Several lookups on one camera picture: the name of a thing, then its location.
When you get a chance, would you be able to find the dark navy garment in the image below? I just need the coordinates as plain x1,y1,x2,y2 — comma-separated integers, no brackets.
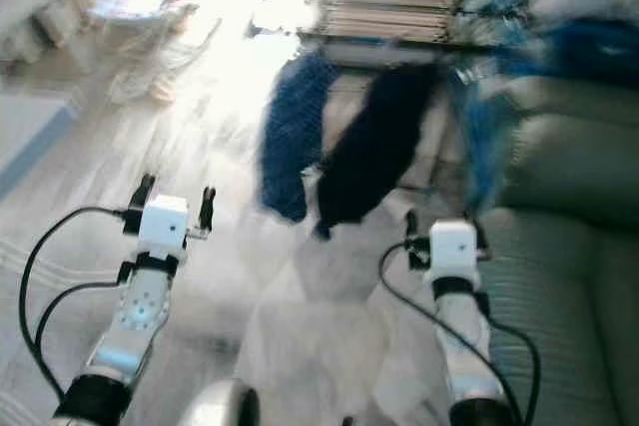
315,63,445,239

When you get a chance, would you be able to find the blue plaid shirt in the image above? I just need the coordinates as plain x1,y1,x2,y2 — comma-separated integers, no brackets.
258,51,340,223

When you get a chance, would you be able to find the grey rug with blue edge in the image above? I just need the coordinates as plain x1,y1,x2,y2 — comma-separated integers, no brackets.
0,87,79,198

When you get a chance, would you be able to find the green leather sofa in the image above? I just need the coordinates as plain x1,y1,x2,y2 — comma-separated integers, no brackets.
464,75,639,426

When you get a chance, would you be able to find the white round stool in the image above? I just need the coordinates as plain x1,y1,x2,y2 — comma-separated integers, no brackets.
88,0,223,106

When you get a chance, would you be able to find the silver left robot leg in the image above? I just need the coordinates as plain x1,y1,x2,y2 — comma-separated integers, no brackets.
178,378,261,426

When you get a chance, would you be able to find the low shelf with stacked books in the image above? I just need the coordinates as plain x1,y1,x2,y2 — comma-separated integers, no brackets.
295,0,540,68

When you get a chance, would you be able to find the blue storage box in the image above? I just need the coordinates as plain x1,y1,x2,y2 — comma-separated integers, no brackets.
499,19,639,83

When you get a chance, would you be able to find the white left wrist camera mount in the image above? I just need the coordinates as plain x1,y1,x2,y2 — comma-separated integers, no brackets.
136,195,192,253

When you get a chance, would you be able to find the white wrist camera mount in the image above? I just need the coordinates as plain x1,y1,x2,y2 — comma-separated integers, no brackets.
422,219,480,287
136,195,192,253

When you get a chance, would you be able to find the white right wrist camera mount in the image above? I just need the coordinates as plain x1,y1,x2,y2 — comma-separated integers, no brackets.
422,219,480,287

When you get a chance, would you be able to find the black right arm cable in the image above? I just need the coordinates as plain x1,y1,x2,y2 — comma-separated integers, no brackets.
377,241,543,426

